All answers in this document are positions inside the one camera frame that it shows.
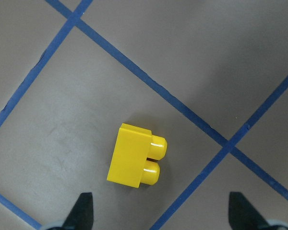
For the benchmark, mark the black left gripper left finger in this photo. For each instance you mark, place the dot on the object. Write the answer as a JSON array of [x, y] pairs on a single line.
[[81, 216]]

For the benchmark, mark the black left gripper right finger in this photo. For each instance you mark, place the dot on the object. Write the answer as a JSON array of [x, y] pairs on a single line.
[[243, 215]]

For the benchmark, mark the yellow toy block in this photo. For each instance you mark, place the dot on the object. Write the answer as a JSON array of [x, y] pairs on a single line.
[[135, 157]]

